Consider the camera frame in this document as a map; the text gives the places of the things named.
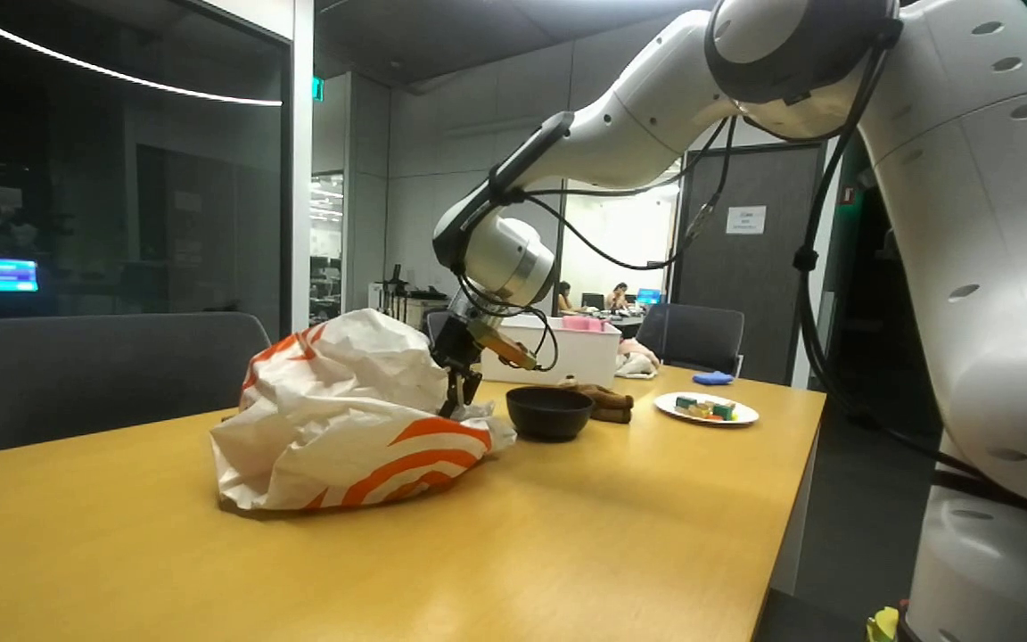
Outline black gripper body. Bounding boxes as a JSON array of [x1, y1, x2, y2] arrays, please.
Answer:
[[427, 305, 490, 374]]

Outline black bowl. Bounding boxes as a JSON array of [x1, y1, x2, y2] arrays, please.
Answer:
[[503, 387, 601, 446]]

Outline white rectangular box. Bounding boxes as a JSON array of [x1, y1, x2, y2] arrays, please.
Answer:
[[477, 310, 623, 391]]

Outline white orange plastic bag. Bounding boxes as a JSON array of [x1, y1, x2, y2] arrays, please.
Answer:
[[209, 306, 522, 519]]

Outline pink item on box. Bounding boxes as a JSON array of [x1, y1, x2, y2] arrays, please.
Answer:
[[559, 310, 614, 339]]

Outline brown object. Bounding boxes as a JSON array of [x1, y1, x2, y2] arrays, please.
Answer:
[[576, 383, 639, 429]]

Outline white crumpled bag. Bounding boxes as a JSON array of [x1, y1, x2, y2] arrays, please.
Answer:
[[614, 337, 667, 387]]

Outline green food on plate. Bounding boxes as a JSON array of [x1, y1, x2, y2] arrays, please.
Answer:
[[670, 393, 741, 421]]

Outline white round plate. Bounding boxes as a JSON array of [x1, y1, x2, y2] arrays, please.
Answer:
[[653, 391, 765, 433]]

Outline dark grey door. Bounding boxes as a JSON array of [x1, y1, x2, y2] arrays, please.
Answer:
[[670, 141, 828, 391]]

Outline white paper door sign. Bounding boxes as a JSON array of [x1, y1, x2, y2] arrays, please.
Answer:
[[722, 203, 772, 238]]

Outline large grey office chair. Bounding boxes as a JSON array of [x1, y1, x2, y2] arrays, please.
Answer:
[[0, 310, 273, 463]]

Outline blue lit monitor screen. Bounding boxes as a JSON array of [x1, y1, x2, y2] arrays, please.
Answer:
[[0, 255, 48, 300]]

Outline yellow green object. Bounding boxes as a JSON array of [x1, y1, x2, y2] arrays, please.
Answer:
[[864, 603, 906, 642]]

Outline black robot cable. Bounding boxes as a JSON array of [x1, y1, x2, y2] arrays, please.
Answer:
[[455, 111, 741, 374]]

